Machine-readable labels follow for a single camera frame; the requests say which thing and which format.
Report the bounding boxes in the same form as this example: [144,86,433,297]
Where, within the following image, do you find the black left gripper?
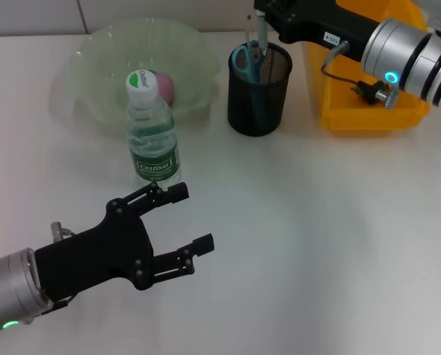
[34,181,215,300]

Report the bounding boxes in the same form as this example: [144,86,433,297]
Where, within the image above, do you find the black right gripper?
[254,0,381,63]

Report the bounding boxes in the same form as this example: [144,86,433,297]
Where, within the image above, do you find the silver white pen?
[256,10,270,57]

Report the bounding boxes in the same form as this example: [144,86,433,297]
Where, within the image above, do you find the clear plastic ruler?
[243,14,255,77]

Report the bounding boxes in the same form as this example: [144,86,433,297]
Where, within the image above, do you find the blue handled scissors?
[230,40,268,131]

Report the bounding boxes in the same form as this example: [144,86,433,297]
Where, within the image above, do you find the clear green-label water bottle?
[125,69,182,186]

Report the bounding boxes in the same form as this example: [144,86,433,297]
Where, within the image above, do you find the pink toy peach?
[153,72,176,106]

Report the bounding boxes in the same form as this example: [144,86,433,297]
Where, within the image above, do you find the green plastic wrapper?
[350,80,386,107]

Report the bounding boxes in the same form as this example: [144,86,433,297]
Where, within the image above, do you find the black mesh pen holder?
[226,41,293,138]

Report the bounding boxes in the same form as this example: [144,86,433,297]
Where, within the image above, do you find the translucent green fruit plate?
[49,17,221,140]

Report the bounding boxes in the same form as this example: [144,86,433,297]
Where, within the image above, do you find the yellow plastic bin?
[305,0,432,137]

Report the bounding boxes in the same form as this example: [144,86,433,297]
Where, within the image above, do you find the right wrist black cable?
[320,40,362,88]

